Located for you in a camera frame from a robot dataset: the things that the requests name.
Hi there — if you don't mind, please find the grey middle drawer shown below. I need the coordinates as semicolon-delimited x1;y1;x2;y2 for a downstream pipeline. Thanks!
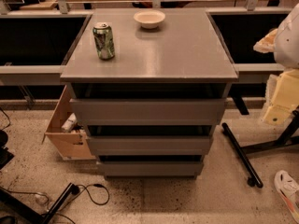
87;136;213;155

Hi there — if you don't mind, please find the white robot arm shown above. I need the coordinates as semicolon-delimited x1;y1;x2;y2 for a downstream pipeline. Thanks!
274;4;299;69

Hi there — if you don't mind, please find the white orange sneaker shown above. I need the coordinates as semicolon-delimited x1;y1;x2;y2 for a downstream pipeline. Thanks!
274;170;299;223

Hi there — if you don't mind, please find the grey drawer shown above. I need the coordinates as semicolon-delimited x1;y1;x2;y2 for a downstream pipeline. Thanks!
87;136;213;155
70;99;224;125
97;161;204;176

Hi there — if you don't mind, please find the grey top drawer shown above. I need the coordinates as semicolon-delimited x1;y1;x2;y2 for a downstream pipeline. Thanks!
70;99;224;125

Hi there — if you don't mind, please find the white bowl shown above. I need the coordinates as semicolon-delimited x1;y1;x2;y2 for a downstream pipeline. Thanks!
134;10;165;29

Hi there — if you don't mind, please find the grey bottom drawer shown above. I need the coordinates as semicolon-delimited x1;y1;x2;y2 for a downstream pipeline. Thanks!
97;161;204;176

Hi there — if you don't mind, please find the white bottle in box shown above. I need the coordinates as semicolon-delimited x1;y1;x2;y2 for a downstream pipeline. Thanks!
61;113;77;133

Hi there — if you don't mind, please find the green soda can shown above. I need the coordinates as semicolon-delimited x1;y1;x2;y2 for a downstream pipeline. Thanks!
93;22;115;60

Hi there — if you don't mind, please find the grey drawer cabinet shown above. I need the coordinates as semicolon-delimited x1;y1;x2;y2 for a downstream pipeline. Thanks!
61;8;238;177

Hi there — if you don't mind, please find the wooden box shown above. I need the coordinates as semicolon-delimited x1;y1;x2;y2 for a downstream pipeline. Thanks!
45;88;94;160

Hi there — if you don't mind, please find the black stand leg bar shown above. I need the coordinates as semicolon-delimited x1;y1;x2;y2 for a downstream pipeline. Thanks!
221;123;263;189

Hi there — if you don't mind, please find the black floor stand left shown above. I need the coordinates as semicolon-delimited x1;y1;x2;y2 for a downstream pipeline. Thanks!
0;183;79;224

